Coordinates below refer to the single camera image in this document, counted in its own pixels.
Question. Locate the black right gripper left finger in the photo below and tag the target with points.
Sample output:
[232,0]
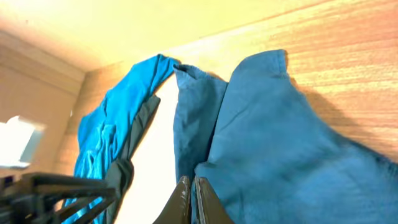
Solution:
[177,209]

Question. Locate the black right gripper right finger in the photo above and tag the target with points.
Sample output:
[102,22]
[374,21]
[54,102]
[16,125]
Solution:
[209,208]

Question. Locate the teal blue t-shirt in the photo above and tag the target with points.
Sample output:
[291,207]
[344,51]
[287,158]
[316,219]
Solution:
[108,136]

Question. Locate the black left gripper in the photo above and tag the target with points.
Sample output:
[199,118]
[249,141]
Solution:
[49,198]

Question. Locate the navy blue shorts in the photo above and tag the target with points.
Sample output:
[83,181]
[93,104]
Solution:
[268,156]

